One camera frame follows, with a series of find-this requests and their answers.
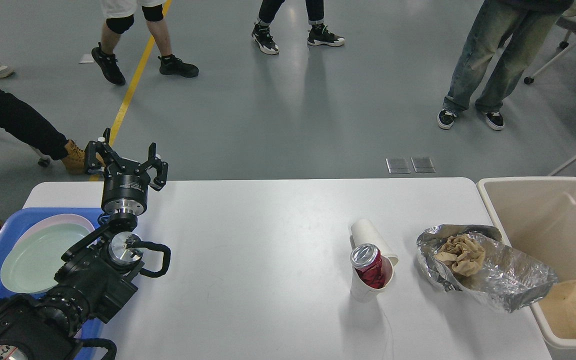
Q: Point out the green plate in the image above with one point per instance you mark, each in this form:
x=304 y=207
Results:
x=32 y=264

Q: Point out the beige plastic bin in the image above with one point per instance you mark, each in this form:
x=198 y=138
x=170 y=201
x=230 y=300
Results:
x=537 y=215

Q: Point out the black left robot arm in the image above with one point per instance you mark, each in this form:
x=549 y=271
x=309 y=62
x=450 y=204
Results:
x=95 y=281

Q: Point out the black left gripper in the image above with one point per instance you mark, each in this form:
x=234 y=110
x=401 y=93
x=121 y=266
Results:
x=124 y=193

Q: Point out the crushed red soda can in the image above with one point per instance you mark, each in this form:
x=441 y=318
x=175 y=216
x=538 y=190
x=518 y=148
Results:
x=367 y=261

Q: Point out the seated person tan boots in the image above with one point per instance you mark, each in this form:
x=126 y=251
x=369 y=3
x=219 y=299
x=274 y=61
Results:
x=26 y=124

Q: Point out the white paper cup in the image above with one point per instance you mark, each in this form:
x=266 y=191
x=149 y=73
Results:
x=363 y=231
x=362 y=292

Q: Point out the person in black trousers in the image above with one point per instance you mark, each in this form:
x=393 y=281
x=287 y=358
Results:
x=318 y=34

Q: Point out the brown paper bag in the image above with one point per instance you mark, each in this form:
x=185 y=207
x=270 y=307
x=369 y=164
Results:
x=559 y=308

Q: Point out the clear plastic wrapper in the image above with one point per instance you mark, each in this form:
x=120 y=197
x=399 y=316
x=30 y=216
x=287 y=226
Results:
x=509 y=279

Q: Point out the white paper scrap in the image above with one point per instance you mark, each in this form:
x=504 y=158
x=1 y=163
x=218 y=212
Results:
x=86 y=59

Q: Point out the pink plate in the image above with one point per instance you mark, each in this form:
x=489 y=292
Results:
x=65 y=218

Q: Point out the metal floor socket plate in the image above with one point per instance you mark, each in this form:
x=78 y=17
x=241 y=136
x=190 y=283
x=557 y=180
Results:
x=405 y=165

